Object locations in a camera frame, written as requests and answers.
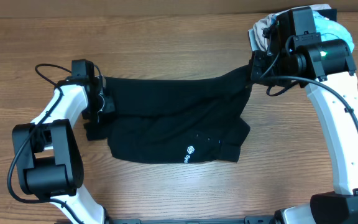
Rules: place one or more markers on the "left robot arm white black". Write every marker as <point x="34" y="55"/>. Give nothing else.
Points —
<point x="47" y="166"/>

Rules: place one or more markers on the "beige folded garment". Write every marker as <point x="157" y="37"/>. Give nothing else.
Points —
<point x="262" y="24"/>

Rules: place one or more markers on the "black t-shirt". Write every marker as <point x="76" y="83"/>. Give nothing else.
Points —
<point x="175" y="121"/>

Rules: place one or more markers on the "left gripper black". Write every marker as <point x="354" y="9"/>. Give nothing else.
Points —
<point x="87" y="113"/>

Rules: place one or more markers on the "grey folded garment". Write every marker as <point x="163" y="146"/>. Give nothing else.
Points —
<point x="253" y="40"/>

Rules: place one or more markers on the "black folded garment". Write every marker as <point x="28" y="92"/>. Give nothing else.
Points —
<point x="330" y="14"/>

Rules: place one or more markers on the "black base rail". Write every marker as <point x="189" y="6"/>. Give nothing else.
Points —
<point x="264" y="219"/>

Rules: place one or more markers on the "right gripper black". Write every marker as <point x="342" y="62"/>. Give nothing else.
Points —
<point x="258" y="58"/>

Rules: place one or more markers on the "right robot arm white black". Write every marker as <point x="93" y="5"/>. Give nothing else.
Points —
<point x="327" y="72"/>

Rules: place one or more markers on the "light blue folded garment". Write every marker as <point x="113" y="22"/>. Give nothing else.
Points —
<point x="331" y="30"/>

